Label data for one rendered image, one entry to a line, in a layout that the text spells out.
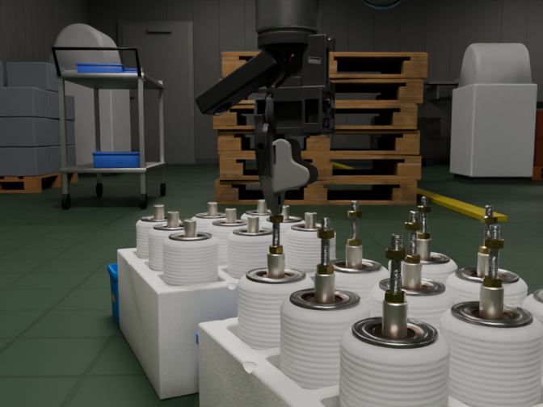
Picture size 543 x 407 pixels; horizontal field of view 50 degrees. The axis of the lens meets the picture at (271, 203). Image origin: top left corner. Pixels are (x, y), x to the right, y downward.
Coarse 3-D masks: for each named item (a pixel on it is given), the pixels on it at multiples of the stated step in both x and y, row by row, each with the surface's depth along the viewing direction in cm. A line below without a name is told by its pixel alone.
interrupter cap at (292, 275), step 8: (248, 272) 73; (256, 272) 73; (264, 272) 74; (288, 272) 74; (296, 272) 73; (304, 272) 73; (256, 280) 70; (264, 280) 69; (272, 280) 69; (280, 280) 69; (288, 280) 69; (296, 280) 70
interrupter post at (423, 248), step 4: (420, 240) 82; (424, 240) 82; (428, 240) 82; (420, 244) 82; (424, 244) 82; (428, 244) 82; (420, 248) 82; (424, 248) 82; (428, 248) 82; (420, 252) 82; (424, 252) 82; (428, 252) 82; (424, 256) 82; (428, 256) 82
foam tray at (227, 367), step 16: (208, 336) 73; (224, 336) 72; (208, 352) 73; (224, 352) 68; (240, 352) 66; (256, 352) 66; (272, 352) 66; (208, 368) 74; (224, 368) 69; (240, 368) 64; (256, 368) 62; (272, 368) 62; (208, 384) 74; (224, 384) 69; (240, 384) 64; (256, 384) 60; (272, 384) 58; (288, 384) 58; (208, 400) 74; (224, 400) 69; (240, 400) 65; (256, 400) 61; (272, 400) 57; (288, 400) 54; (304, 400) 54; (320, 400) 55; (336, 400) 56; (448, 400) 54
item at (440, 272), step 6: (438, 264) 80; (444, 264) 80; (450, 264) 80; (390, 270) 82; (426, 270) 79; (432, 270) 79; (438, 270) 79; (444, 270) 79; (450, 270) 79; (456, 270) 81; (426, 276) 79; (432, 276) 78; (438, 276) 79; (444, 276) 79; (444, 282) 79
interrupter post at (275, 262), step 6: (270, 258) 72; (276, 258) 71; (282, 258) 72; (270, 264) 72; (276, 264) 71; (282, 264) 72; (270, 270) 72; (276, 270) 71; (282, 270) 72; (270, 276) 72; (276, 276) 72; (282, 276) 72
